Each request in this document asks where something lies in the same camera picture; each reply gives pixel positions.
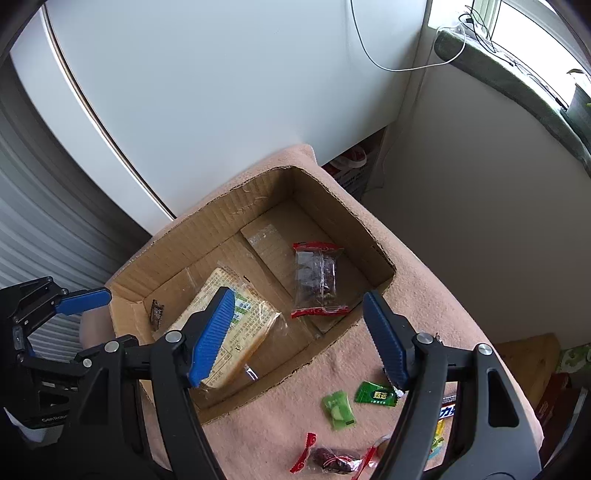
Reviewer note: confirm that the dark stone window sill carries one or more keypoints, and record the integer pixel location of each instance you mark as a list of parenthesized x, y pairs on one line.
[(508, 78)]

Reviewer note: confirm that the white basket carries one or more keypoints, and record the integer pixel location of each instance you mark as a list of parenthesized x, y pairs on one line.
[(355, 181)]

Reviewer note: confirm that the dark green candy packet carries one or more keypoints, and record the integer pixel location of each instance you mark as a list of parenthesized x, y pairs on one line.
[(376, 394)]

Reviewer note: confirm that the grey ribbed panel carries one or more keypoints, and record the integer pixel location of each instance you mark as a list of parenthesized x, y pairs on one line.
[(41, 207)]

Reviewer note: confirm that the red box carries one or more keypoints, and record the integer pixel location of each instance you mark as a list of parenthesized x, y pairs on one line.
[(558, 401)]

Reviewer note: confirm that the multicoloured candy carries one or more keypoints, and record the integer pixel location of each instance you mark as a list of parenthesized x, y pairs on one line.
[(436, 449)]

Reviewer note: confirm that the light green candy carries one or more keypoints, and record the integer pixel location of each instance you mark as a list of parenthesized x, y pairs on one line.
[(339, 410)]

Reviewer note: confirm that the beige cracker packet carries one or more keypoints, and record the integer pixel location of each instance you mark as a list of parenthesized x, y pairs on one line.
[(249, 323)]

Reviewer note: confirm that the clear red-edged date packet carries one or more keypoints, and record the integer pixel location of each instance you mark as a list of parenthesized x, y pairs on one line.
[(330, 459), (318, 281)]

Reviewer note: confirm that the cardboard box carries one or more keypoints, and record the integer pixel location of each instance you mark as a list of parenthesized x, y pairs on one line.
[(277, 221)]

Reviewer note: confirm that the dark plant pot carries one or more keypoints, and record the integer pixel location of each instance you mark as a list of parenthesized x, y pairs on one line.
[(579, 101)]

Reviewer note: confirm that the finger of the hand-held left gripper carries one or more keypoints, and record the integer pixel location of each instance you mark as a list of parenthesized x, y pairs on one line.
[(83, 300), (69, 363)]

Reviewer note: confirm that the dark brown chocolate bar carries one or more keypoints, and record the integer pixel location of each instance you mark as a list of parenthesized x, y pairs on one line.
[(449, 408)]

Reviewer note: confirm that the wooden board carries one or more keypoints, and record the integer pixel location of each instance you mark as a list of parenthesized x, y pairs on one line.
[(531, 364)]

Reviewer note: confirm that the small brown candy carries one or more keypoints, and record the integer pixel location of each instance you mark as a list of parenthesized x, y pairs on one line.
[(157, 314)]

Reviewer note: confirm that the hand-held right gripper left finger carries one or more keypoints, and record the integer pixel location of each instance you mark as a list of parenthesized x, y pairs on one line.
[(214, 341)]

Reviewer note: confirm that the pink blanket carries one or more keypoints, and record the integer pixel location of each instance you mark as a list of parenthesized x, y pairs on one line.
[(429, 300)]

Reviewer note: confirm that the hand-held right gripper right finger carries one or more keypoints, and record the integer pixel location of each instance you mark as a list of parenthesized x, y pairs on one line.
[(385, 341)]

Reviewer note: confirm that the yellow candy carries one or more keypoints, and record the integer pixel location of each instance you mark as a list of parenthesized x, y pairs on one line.
[(439, 429)]

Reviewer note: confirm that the white cabinet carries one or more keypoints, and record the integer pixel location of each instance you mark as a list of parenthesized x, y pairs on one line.
[(231, 92)]

